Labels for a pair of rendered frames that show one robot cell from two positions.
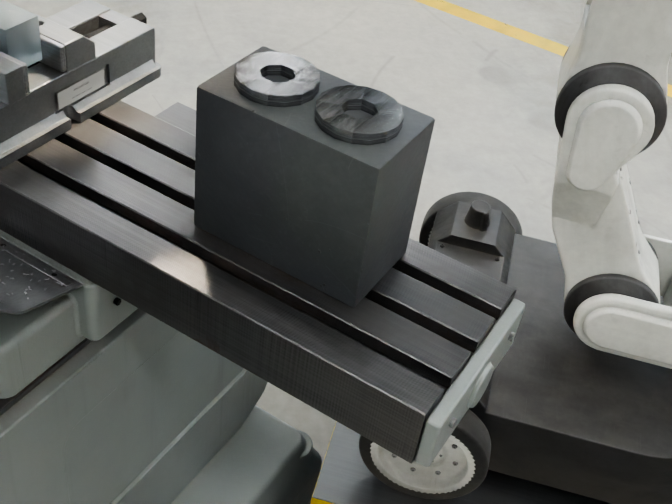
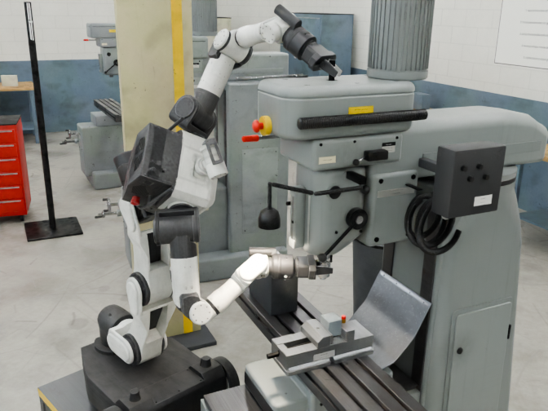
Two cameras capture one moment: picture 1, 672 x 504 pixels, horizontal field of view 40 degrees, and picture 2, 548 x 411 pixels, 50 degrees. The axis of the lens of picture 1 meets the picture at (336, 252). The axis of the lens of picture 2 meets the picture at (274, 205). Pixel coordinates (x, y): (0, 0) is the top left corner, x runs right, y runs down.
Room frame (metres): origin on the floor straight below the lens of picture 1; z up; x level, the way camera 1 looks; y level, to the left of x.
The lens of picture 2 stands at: (2.53, 1.42, 2.11)
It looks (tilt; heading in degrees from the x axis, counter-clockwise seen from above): 19 degrees down; 219
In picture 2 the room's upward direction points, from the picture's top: 1 degrees clockwise
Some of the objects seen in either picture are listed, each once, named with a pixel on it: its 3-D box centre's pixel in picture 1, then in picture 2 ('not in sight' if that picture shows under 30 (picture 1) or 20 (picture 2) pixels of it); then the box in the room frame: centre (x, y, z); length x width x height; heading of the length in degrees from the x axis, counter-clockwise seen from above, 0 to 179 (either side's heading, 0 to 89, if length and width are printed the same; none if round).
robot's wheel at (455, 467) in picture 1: (424, 447); (222, 378); (0.89, -0.18, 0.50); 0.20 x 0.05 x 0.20; 82
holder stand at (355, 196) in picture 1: (308, 169); (272, 280); (0.81, 0.04, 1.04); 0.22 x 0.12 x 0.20; 64
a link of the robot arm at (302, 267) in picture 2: not in sight; (297, 267); (1.00, 0.31, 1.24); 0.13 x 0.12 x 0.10; 41
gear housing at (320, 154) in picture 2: not in sight; (340, 143); (0.90, 0.39, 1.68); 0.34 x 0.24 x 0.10; 154
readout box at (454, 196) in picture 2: not in sight; (469, 178); (0.82, 0.81, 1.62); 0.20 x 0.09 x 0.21; 154
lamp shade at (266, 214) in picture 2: not in sight; (269, 217); (1.16, 0.30, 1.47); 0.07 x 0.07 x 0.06
